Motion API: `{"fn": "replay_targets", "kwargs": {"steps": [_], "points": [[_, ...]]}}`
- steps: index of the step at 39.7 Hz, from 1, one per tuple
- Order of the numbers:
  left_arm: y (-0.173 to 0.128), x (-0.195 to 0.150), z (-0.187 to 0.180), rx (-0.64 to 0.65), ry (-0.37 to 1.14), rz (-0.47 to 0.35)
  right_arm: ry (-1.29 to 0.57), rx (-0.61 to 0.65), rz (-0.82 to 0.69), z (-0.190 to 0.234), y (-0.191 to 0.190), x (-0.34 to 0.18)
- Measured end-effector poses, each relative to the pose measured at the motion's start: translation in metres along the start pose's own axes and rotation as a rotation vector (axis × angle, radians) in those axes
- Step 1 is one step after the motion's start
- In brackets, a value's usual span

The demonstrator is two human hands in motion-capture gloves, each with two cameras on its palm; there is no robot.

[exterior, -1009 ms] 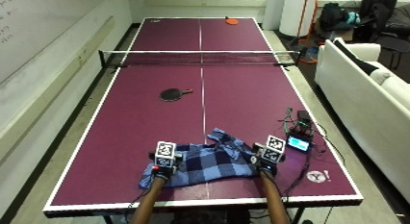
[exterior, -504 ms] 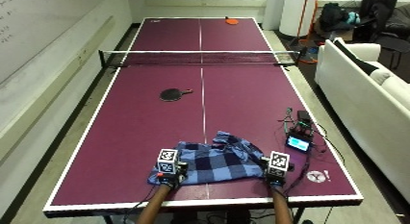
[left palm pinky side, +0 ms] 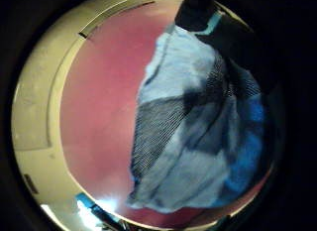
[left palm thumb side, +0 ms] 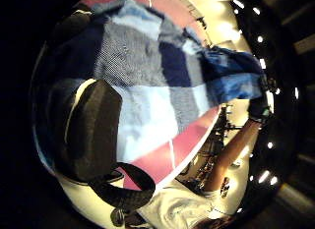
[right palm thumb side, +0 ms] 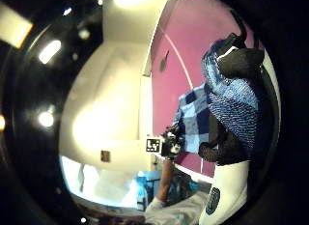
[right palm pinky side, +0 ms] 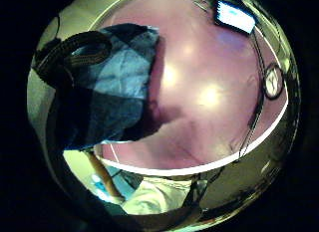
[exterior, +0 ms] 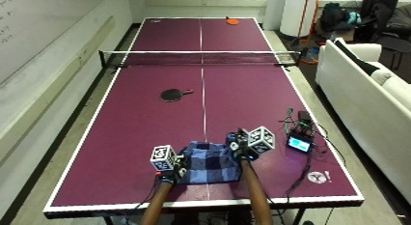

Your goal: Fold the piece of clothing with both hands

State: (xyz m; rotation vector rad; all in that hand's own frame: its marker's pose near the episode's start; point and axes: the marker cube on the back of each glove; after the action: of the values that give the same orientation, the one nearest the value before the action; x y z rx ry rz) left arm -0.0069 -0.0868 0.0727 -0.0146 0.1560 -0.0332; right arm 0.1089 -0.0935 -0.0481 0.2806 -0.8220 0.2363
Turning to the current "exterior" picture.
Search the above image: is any person's left hand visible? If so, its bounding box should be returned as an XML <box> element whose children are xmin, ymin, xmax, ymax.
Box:
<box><xmin>156</xmin><ymin>154</ymin><xmax>190</xmax><ymax>185</ymax></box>

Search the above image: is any person's right hand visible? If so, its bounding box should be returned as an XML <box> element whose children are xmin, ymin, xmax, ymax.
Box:
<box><xmin>225</xmin><ymin>127</ymin><xmax>261</xmax><ymax>162</ymax></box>

